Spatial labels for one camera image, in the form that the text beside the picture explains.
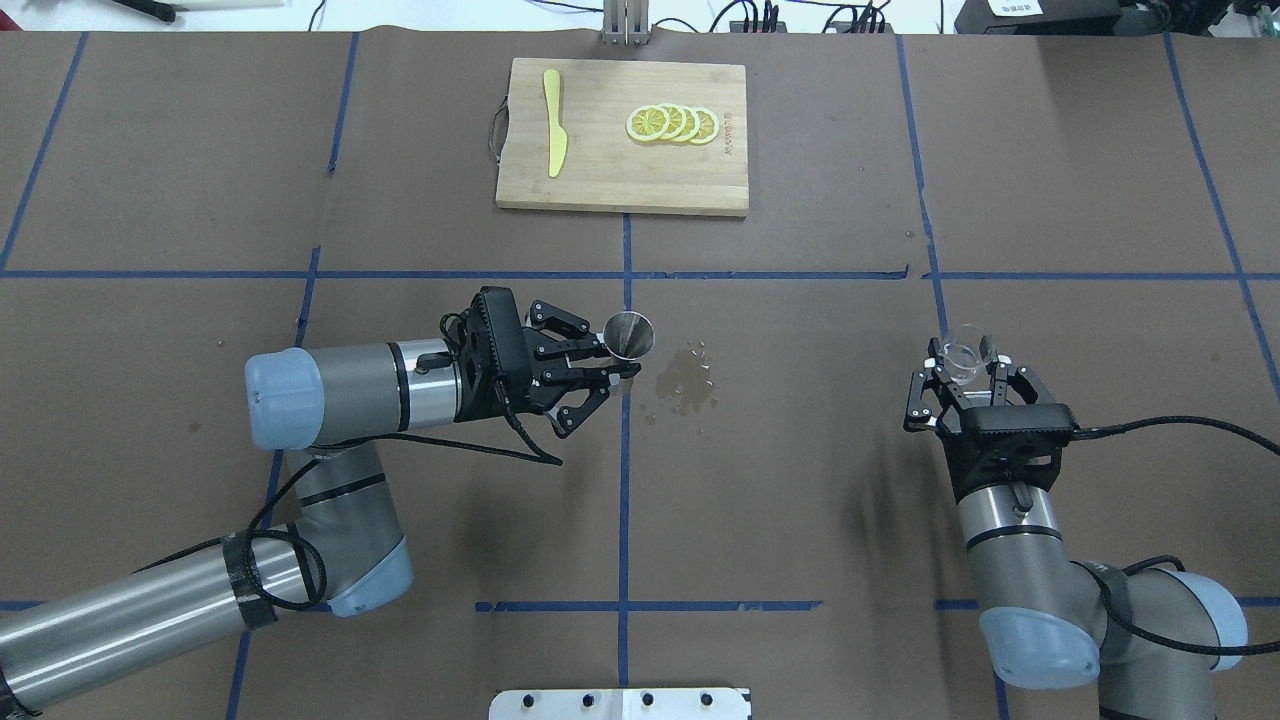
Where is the yellow plastic knife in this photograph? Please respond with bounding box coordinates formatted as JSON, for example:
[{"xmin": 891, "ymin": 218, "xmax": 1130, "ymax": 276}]
[{"xmin": 541, "ymin": 68, "xmax": 570, "ymax": 179}]

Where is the aluminium frame post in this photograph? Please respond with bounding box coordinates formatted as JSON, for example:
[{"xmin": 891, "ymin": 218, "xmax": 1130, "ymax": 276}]
[{"xmin": 602, "ymin": 0, "xmax": 652, "ymax": 47}]

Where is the steel jigger cup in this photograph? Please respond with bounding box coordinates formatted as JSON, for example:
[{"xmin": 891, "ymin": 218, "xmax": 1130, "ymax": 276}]
[{"xmin": 600, "ymin": 310, "xmax": 655, "ymax": 395}]

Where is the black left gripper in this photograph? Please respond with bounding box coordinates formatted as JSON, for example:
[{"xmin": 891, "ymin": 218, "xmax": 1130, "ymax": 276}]
[{"xmin": 452, "ymin": 286, "xmax": 643, "ymax": 439}]

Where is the small glass measuring cup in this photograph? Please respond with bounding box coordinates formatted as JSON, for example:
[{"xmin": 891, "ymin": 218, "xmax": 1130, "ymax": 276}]
[{"xmin": 940, "ymin": 323, "xmax": 998, "ymax": 387}]

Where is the lemon slice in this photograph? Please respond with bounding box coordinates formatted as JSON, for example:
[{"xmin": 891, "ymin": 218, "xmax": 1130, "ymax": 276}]
[
  {"xmin": 625, "ymin": 104, "xmax": 671, "ymax": 143},
  {"xmin": 686, "ymin": 108, "xmax": 721, "ymax": 146},
  {"xmin": 671, "ymin": 106, "xmax": 701, "ymax": 143},
  {"xmin": 660, "ymin": 102, "xmax": 690, "ymax": 141}
]

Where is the black handled tool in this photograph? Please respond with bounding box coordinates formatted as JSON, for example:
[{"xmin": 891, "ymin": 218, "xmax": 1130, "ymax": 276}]
[{"xmin": 113, "ymin": 0, "xmax": 178, "ymax": 24}]

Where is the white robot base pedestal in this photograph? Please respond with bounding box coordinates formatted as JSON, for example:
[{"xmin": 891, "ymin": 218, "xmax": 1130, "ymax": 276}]
[{"xmin": 488, "ymin": 687, "xmax": 753, "ymax": 719}]

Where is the bamboo cutting board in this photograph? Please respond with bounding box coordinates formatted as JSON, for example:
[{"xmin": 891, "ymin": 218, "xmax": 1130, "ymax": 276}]
[{"xmin": 495, "ymin": 58, "xmax": 751, "ymax": 218}]

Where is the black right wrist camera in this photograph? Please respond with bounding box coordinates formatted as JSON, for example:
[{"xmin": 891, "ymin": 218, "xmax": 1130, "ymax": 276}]
[{"xmin": 960, "ymin": 404, "xmax": 1076, "ymax": 446}]

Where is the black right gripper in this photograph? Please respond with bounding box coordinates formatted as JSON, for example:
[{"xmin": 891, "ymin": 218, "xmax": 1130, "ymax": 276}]
[{"xmin": 902, "ymin": 355, "xmax": 1071, "ymax": 501}]

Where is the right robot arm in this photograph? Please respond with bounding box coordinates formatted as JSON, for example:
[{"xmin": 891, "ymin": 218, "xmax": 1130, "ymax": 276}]
[{"xmin": 902, "ymin": 341, "xmax": 1249, "ymax": 719}]

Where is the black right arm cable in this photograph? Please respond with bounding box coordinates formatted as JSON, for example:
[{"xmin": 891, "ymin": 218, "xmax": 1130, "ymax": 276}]
[{"xmin": 1075, "ymin": 415, "xmax": 1280, "ymax": 656}]

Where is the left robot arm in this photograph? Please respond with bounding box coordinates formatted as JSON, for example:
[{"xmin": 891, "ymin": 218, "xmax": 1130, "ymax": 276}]
[{"xmin": 3, "ymin": 278, "xmax": 492, "ymax": 719}]

